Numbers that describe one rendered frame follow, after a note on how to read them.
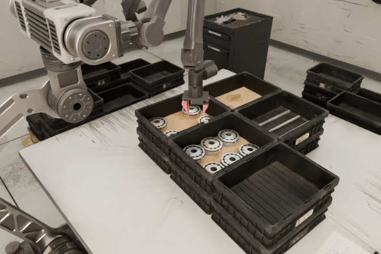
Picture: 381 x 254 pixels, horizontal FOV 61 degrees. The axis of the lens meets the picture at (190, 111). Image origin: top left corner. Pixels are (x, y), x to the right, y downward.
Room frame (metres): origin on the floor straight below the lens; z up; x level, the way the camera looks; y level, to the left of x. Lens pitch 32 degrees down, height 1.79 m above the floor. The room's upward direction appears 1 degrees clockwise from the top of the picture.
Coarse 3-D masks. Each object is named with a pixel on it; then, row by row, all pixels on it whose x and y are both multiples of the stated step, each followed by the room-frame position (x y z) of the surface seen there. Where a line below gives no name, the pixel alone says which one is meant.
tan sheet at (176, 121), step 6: (174, 114) 1.51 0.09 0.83; (180, 114) 1.51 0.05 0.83; (204, 114) 1.52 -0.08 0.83; (168, 120) 1.45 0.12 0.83; (174, 120) 1.45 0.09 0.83; (180, 120) 1.45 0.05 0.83; (186, 120) 1.45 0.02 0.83; (192, 120) 1.45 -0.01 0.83; (168, 126) 1.39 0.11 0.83; (174, 126) 1.39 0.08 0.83; (180, 126) 1.39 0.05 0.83; (186, 126) 1.39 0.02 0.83
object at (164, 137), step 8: (176, 96) 1.53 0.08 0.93; (208, 96) 1.54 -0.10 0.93; (152, 104) 1.44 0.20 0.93; (136, 112) 1.36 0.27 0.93; (224, 112) 1.38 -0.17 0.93; (144, 120) 1.30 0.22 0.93; (208, 120) 1.30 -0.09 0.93; (152, 128) 1.24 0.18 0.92; (160, 136) 1.18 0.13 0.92; (168, 136) 1.17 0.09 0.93
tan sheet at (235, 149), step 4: (240, 140) 1.28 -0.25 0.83; (244, 140) 1.28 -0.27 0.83; (200, 144) 1.24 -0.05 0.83; (240, 144) 1.25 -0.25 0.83; (224, 148) 1.22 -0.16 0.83; (228, 148) 1.22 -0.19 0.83; (232, 148) 1.22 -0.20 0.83; (236, 148) 1.22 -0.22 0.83; (224, 152) 1.19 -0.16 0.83; (228, 152) 1.19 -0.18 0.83; (232, 152) 1.19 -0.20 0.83; (236, 152) 1.19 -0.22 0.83; (208, 156) 1.15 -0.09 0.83; (212, 156) 1.15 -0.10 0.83; (216, 156) 1.15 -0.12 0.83; (220, 156) 1.15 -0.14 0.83; (204, 160) 1.12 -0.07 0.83; (208, 160) 1.13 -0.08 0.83; (212, 160) 1.13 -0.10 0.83; (216, 160) 1.13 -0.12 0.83; (220, 160) 1.13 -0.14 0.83; (200, 164) 1.10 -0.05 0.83
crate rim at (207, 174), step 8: (232, 112) 1.38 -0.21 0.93; (216, 120) 1.31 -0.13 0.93; (192, 128) 1.23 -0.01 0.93; (256, 128) 1.25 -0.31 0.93; (176, 136) 1.17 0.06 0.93; (272, 136) 1.18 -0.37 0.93; (168, 144) 1.14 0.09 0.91; (176, 152) 1.09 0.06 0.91; (184, 152) 1.06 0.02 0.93; (256, 152) 1.07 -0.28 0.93; (192, 160) 1.01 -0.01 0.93; (240, 160) 1.01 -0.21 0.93; (200, 168) 0.96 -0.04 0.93; (224, 168) 0.97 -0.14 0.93; (208, 176) 0.92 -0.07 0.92
